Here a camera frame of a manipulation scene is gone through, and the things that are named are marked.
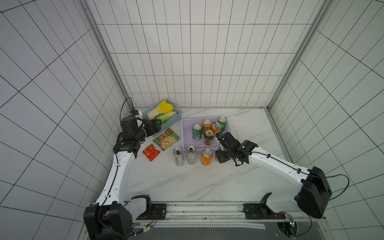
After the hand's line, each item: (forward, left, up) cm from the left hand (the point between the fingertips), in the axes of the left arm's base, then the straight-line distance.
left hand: (153, 126), depth 79 cm
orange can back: (+12, -31, -14) cm, 36 cm away
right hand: (-10, -35, -12) cm, 38 cm away
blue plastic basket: (+18, -5, -19) cm, 26 cm away
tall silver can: (-12, -21, -10) cm, 26 cm away
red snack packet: (-5, +5, -22) cm, 23 cm away
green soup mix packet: (+6, -3, -22) cm, 23 cm away
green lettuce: (+20, -1, -15) cm, 25 cm away
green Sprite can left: (+6, -24, -14) cm, 29 cm away
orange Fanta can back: (+9, -36, -16) cm, 41 cm away
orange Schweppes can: (-15, -34, -7) cm, 37 cm away
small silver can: (-12, -14, -10) cm, 21 cm away
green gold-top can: (+2, -31, -13) cm, 34 cm away
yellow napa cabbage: (+30, +1, -15) cm, 33 cm away
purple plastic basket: (+6, -18, -26) cm, 32 cm away
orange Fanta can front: (-11, -29, -13) cm, 34 cm away
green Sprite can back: (+14, -42, -12) cm, 46 cm away
